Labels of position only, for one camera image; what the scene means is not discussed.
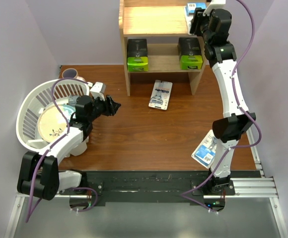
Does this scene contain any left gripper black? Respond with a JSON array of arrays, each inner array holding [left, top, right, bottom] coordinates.
[[87, 94, 120, 122]]

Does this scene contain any blue razor blister pack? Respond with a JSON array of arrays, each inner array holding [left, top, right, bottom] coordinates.
[[191, 129, 217, 169], [184, 2, 207, 34]]

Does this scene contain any black green razor box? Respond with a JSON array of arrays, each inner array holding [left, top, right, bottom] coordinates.
[[177, 37, 203, 70], [127, 39, 148, 72]]

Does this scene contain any white Gillette razor blister pack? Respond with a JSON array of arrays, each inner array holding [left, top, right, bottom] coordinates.
[[148, 80, 173, 111]]

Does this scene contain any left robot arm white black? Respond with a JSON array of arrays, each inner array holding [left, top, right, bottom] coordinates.
[[17, 95, 121, 200]]

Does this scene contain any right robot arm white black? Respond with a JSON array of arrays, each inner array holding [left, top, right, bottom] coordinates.
[[190, 8, 256, 195]]

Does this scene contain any wooden two-tier shelf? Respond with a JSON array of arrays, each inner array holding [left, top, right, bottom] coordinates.
[[118, 0, 213, 97]]

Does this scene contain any grey cup in basket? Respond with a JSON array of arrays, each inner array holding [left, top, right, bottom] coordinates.
[[68, 95, 79, 107]]

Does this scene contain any purple and pink mug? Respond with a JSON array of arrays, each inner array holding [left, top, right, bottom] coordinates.
[[62, 68, 78, 78]]

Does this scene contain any white bowl under basket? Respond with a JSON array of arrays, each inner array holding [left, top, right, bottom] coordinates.
[[65, 137, 89, 158]]

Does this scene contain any white plastic slatted basket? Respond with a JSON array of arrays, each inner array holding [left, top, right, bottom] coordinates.
[[16, 79, 91, 152]]

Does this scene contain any cream and teal plate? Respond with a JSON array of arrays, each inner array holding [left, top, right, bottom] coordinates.
[[38, 106, 67, 142]]

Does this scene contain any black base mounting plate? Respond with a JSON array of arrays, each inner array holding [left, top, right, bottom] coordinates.
[[59, 170, 236, 209]]

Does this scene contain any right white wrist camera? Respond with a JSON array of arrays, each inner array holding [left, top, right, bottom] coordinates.
[[203, 0, 226, 16]]

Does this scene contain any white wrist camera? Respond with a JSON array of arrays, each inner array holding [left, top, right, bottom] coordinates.
[[203, 0, 226, 16], [87, 82, 106, 101]]

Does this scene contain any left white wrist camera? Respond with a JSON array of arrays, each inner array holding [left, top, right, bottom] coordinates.
[[87, 82, 106, 101]]

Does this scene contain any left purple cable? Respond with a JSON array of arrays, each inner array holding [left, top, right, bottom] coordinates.
[[24, 78, 100, 223]]

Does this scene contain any aluminium frame rail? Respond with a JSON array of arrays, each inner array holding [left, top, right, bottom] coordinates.
[[3, 65, 288, 238]]

